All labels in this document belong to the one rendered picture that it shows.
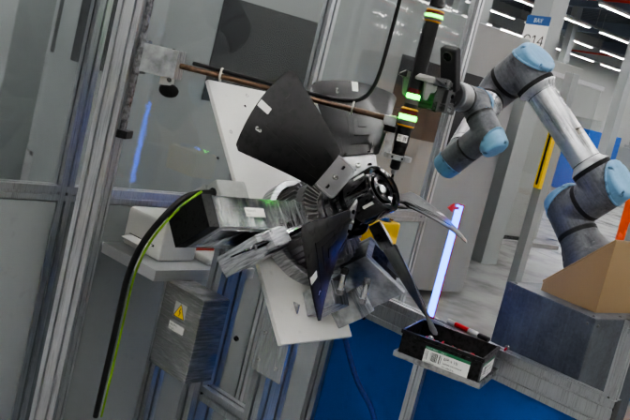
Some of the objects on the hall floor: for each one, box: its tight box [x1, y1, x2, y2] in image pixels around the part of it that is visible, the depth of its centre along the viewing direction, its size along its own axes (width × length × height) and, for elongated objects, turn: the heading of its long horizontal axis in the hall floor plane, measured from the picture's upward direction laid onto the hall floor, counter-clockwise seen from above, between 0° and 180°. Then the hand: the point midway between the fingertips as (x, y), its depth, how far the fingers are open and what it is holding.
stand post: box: [174, 248, 248, 420], centre depth 225 cm, size 4×9×115 cm, turn 76°
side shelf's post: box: [133, 281, 167, 420], centre depth 242 cm, size 4×4×83 cm
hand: (412, 73), depth 200 cm, fingers closed on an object, 4 cm apart
